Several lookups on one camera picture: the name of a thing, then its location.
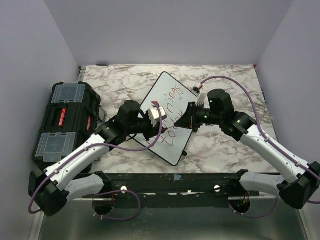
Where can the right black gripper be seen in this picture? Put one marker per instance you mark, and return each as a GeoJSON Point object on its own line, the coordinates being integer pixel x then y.
{"type": "Point", "coordinates": [188, 121]}

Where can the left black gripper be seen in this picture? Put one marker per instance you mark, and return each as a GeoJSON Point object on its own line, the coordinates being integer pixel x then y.
{"type": "Point", "coordinates": [153, 132]}

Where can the black framed whiteboard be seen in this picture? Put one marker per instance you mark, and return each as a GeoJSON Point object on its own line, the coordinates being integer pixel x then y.
{"type": "Point", "coordinates": [174, 97]}

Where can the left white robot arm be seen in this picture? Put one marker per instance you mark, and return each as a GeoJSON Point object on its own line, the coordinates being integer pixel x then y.
{"type": "Point", "coordinates": [52, 188]}

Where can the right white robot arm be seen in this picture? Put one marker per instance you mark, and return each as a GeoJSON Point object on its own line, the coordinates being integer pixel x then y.
{"type": "Point", "coordinates": [298, 179]}

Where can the black plastic toolbox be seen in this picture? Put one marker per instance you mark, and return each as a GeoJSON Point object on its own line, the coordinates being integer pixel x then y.
{"type": "Point", "coordinates": [72, 115]}

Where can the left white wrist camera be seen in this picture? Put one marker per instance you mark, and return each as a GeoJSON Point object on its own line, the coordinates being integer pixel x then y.
{"type": "Point", "coordinates": [155, 112]}

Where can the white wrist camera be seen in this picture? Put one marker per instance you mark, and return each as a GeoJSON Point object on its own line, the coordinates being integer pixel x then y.
{"type": "Point", "coordinates": [155, 112]}
{"type": "Point", "coordinates": [198, 95]}

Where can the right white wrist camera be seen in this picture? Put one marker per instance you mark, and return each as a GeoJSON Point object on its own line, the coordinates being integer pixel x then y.
{"type": "Point", "coordinates": [198, 95]}

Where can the black mounting rail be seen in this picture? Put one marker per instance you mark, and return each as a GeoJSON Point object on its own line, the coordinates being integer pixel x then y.
{"type": "Point", "coordinates": [170, 190]}

